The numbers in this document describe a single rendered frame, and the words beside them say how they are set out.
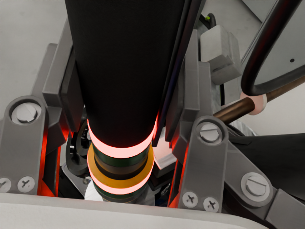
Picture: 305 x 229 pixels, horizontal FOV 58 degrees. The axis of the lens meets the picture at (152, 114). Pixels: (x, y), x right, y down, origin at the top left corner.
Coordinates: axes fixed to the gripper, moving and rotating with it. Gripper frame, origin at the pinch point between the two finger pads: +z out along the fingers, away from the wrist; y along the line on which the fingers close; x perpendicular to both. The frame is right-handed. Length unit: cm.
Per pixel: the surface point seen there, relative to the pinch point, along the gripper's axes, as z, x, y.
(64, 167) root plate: 8.2, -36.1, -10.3
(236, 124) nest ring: 18.5, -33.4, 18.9
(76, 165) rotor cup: 5.2, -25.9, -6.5
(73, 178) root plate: 6.8, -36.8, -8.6
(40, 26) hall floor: 153, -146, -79
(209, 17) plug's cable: 48, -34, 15
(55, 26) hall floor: 156, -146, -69
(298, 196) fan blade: -0.9, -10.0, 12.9
